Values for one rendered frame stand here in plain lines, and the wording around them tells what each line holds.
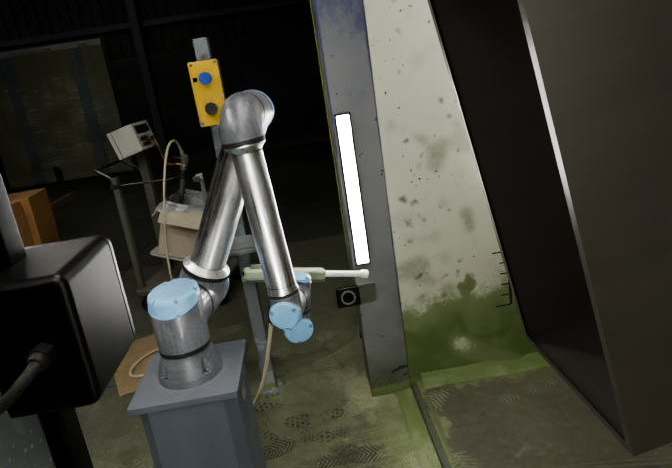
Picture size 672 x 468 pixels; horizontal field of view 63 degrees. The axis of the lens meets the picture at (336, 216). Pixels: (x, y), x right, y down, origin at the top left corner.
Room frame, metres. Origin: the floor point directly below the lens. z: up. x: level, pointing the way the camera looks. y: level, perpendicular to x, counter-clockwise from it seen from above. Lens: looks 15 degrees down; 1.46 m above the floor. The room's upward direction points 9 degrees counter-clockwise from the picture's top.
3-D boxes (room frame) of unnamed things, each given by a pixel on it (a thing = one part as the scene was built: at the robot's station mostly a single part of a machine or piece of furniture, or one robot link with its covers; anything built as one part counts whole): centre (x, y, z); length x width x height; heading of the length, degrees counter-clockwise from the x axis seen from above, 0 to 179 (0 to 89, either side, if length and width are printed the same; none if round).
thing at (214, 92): (2.31, 0.44, 1.42); 0.12 x 0.06 x 0.26; 93
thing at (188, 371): (1.48, 0.50, 0.69); 0.19 x 0.19 x 0.10
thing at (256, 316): (2.37, 0.44, 0.82); 0.06 x 0.06 x 1.64; 3
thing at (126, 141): (3.73, 1.14, 0.64); 0.73 x 0.50 x 1.27; 82
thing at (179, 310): (1.49, 0.50, 0.83); 0.17 x 0.15 x 0.18; 171
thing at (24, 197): (4.04, 2.33, 0.69); 0.38 x 0.29 x 0.36; 8
